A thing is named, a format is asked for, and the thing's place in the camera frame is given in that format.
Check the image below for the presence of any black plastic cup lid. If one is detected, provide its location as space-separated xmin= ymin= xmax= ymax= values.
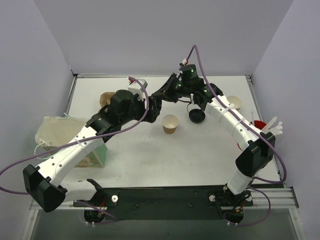
xmin=188 ymin=109 xmax=206 ymax=124

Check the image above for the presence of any brown paper coffee cup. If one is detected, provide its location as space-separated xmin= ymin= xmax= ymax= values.
xmin=161 ymin=114 xmax=179 ymax=134

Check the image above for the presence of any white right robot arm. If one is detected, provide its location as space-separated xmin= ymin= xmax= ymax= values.
xmin=151 ymin=64 xmax=276 ymax=195

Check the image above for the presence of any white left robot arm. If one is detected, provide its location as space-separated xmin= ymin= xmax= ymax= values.
xmin=22 ymin=78 xmax=162 ymax=213

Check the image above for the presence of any green paper takeout bag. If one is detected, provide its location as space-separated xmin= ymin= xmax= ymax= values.
xmin=35 ymin=116 xmax=107 ymax=168

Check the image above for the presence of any brown pulp cup carrier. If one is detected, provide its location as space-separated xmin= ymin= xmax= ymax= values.
xmin=99 ymin=92 xmax=116 ymax=108

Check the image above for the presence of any stack of brown paper cups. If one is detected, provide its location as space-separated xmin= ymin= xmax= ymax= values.
xmin=227 ymin=95 xmax=242 ymax=110

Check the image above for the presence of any red cylindrical straw holder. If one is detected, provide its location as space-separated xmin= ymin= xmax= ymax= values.
xmin=236 ymin=119 xmax=268 ymax=151

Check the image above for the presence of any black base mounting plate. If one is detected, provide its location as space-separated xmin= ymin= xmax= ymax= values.
xmin=73 ymin=185 xmax=253 ymax=220

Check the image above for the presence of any white wrapped straws bundle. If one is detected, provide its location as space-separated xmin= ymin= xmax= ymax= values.
xmin=261 ymin=116 xmax=283 ymax=136

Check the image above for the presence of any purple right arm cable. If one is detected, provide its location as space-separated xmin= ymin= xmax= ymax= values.
xmin=183 ymin=44 xmax=288 ymax=227

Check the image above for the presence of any aluminium front rail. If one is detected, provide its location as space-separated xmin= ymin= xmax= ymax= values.
xmin=29 ymin=186 xmax=300 ymax=211

